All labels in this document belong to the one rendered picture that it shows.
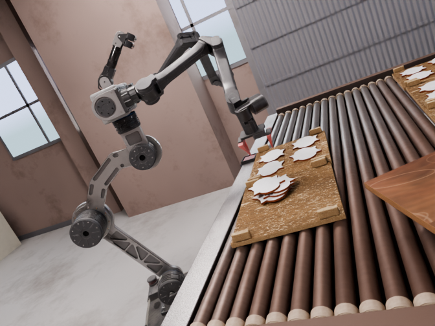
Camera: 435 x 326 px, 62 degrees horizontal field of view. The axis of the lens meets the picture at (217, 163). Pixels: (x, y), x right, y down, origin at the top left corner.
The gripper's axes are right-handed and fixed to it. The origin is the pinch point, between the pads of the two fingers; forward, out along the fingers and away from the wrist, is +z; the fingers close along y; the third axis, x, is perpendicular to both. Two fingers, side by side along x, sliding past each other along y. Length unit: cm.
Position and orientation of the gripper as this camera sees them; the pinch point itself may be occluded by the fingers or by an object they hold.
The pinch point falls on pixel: (260, 149)
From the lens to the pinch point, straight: 150.3
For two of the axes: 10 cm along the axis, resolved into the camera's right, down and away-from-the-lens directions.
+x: 1.2, -5.2, 8.5
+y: 8.9, -3.2, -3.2
